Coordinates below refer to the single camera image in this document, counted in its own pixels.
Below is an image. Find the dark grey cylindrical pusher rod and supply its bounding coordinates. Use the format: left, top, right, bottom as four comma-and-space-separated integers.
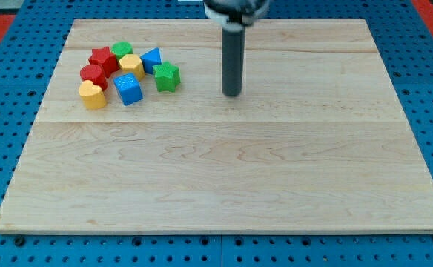
221, 28, 245, 97

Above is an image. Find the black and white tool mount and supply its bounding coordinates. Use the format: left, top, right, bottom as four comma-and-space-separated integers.
203, 0, 271, 25

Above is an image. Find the blue cube block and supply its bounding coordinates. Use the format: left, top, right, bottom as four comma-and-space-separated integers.
113, 73, 143, 106

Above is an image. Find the wooden board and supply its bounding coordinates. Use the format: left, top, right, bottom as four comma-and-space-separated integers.
0, 19, 433, 235

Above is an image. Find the green star block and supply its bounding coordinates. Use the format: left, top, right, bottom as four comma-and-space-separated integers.
153, 62, 181, 92

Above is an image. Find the blue triangle block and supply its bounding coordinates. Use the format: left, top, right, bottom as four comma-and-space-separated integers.
140, 47, 162, 74

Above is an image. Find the yellow hexagon block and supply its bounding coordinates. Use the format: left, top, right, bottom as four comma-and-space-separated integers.
118, 54, 145, 81

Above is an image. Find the green cylinder block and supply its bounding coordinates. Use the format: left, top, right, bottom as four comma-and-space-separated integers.
111, 41, 133, 60

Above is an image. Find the red star block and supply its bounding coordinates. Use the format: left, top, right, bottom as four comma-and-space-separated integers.
88, 46, 119, 78

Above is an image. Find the red cylinder block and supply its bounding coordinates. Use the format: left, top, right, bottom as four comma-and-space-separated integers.
80, 64, 108, 91

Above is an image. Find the yellow heart block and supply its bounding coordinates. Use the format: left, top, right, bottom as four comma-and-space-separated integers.
79, 80, 107, 110

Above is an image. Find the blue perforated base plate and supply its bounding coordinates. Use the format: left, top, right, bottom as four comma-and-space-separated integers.
0, 1, 433, 266

